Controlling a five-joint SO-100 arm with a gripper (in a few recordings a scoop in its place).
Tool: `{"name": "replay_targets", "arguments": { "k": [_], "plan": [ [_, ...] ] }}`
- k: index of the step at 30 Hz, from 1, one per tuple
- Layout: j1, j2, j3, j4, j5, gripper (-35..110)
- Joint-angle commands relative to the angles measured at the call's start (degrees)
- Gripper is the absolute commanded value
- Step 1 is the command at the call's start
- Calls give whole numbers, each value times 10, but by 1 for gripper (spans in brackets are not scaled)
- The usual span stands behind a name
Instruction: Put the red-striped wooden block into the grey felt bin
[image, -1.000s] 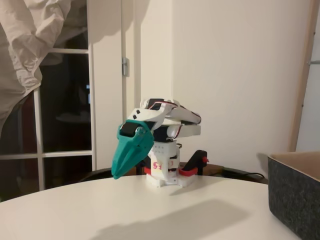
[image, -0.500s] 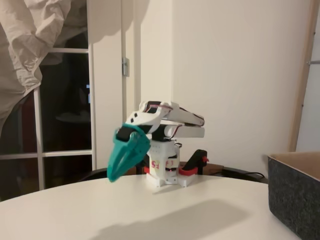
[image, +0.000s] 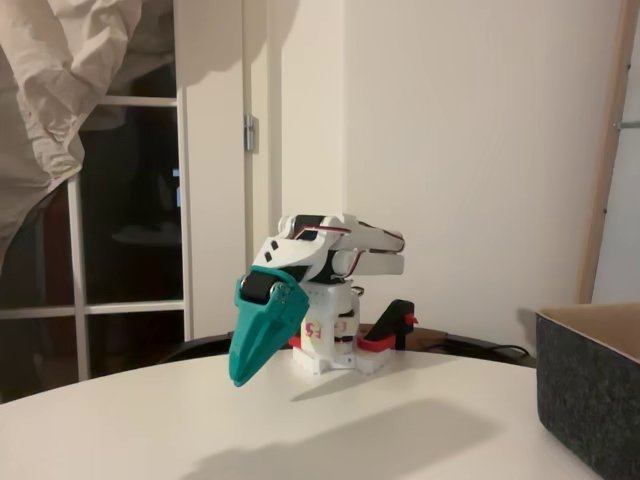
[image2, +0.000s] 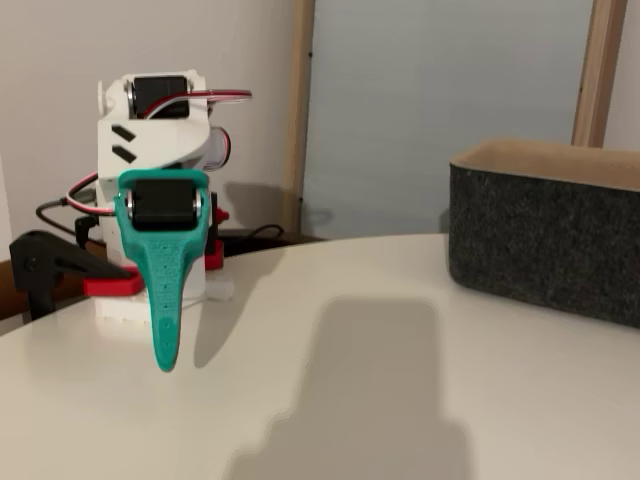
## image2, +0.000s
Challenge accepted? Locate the dark grey felt basket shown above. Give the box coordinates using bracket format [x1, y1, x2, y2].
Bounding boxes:
[448, 139, 640, 331]

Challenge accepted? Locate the black red bar clamp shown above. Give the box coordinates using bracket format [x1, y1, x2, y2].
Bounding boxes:
[8, 229, 144, 321]
[202, 191, 231, 272]

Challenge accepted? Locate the black power plug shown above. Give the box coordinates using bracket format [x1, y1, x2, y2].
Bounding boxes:
[73, 214, 101, 249]

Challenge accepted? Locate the pale grey panel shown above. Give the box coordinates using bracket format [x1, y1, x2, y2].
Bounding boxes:
[302, 0, 595, 240]

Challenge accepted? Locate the red white black servo wire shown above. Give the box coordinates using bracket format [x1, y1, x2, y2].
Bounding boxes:
[66, 171, 102, 217]
[142, 88, 254, 121]

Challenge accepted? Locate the grey usb cable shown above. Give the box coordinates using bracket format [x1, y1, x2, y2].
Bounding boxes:
[34, 197, 101, 237]

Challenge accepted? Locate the thin black cable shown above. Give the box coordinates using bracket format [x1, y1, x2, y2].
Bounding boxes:
[224, 224, 286, 254]

